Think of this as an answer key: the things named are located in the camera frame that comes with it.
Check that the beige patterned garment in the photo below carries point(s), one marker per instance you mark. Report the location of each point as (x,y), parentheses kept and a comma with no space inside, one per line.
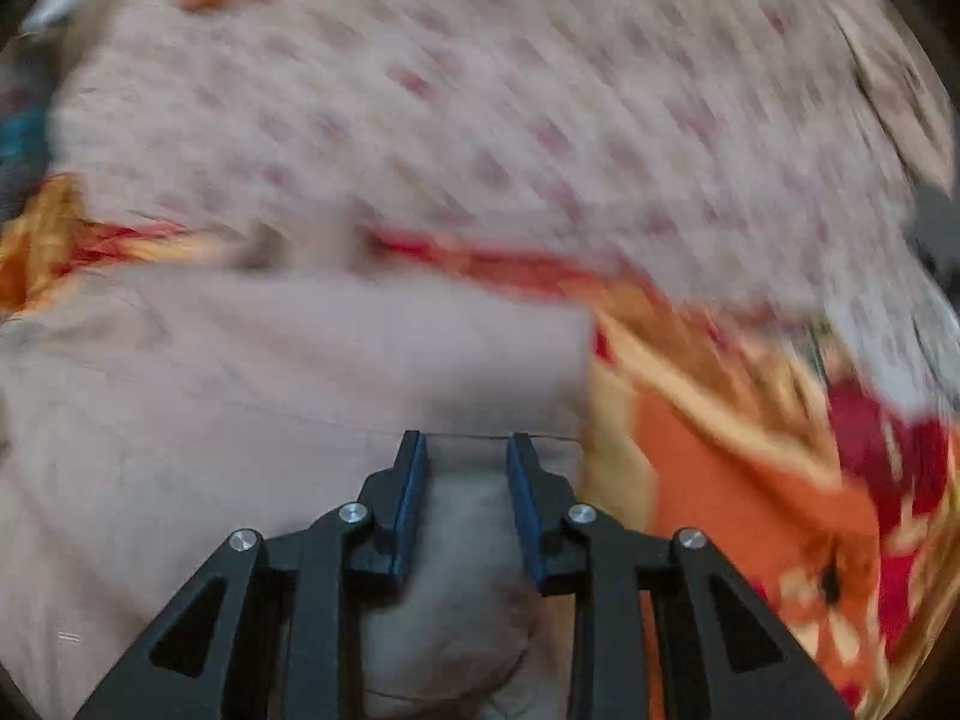
(337,187)

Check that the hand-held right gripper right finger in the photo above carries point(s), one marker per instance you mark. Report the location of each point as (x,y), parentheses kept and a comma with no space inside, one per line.
(523,502)

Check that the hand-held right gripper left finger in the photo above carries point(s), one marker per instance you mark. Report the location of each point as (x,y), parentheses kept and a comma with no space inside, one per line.
(413,499)

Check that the orange red floral blanket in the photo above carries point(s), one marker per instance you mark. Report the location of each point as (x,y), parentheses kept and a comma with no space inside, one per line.
(735,465)

